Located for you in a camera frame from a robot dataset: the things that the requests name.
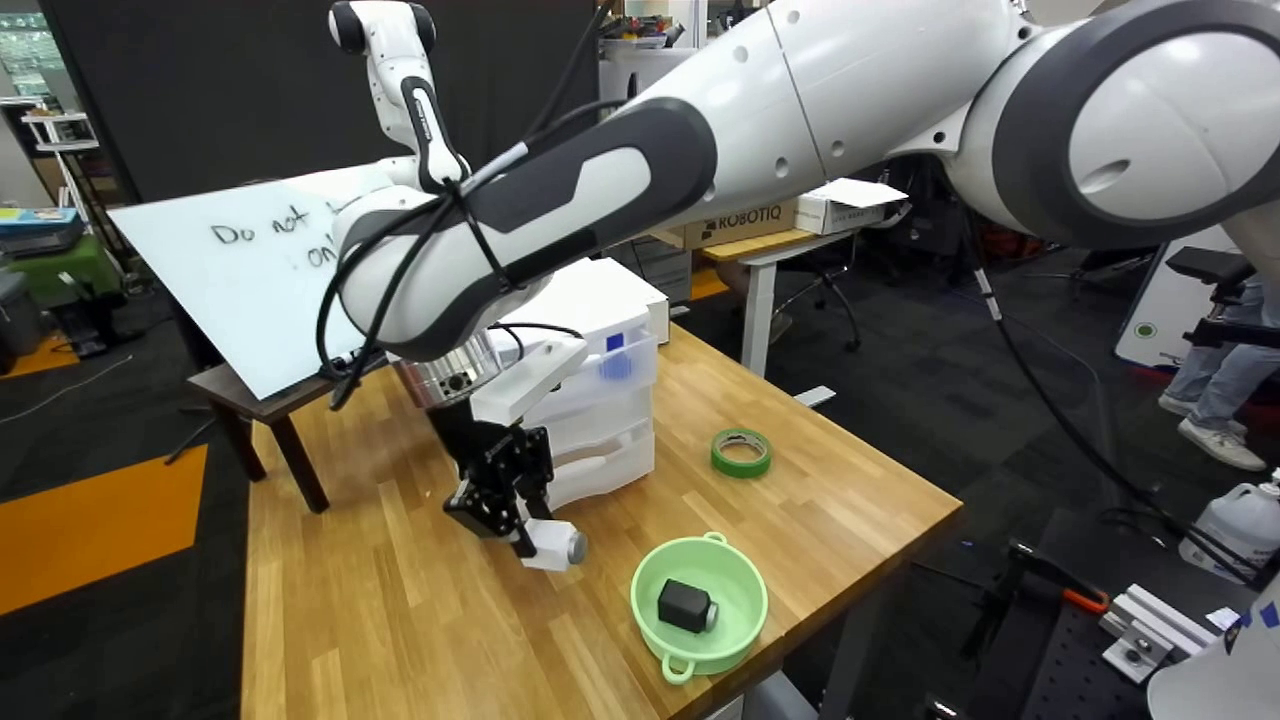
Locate black backdrop curtain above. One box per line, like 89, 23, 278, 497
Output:
35, 0, 603, 251

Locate white desk wooden top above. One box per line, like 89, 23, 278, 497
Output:
693, 211, 914, 383

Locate white paper stack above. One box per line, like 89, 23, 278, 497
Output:
791, 174, 914, 235

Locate dark wooden side table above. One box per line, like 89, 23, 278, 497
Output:
184, 333, 417, 516

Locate white plastic jug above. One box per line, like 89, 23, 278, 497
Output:
1178, 463, 1280, 587

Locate light green plastic bowl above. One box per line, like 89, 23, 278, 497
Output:
626, 528, 772, 687

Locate seated person blue jeans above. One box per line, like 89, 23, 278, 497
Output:
1151, 286, 1280, 477

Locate wooden table with metal frame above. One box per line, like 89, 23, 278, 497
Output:
737, 664, 855, 720

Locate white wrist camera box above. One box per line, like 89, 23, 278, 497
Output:
470, 335, 594, 434

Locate white rounded housing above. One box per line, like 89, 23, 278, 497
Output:
1146, 571, 1280, 720

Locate translucent white drawer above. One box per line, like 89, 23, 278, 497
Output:
532, 333, 659, 434

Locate silver metal bracket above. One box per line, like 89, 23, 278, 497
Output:
1101, 625, 1178, 687

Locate white whiteboard with writing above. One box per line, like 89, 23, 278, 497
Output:
106, 157, 426, 410

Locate black office chair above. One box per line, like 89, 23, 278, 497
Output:
1166, 241, 1280, 353

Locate white panel green stickers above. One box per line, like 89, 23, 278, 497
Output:
1113, 219, 1252, 372

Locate small black bottle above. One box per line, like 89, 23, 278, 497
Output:
657, 575, 723, 638

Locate white robot arm black joints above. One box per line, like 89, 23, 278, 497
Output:
325, 0, 472, 194

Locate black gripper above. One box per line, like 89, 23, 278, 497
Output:
426, 397, 561, 543

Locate black perforated board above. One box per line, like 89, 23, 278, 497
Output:
1015, 625, 1166, 720

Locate white plastic drawer unit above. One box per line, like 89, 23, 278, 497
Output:
497, 255, 677, 516

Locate white shelf rack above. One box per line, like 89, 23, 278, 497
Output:
16, 114, 109, 246

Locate green storage crate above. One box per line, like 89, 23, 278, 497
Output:
0, 233, 127, 365

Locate black clamp orange handle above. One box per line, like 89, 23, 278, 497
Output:
984, 536, 1118, 655

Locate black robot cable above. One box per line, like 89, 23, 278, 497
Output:
314, 0, 617, 418
957, 233, 1275, 594

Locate silver aluminium extrusion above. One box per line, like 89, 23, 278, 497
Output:
1118, 582, 1214, 650

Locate green tape roll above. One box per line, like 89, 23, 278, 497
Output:
710, 423, 775, 485

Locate white seasoning bottle grey lid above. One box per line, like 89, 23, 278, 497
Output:
515, 516, 594, 575

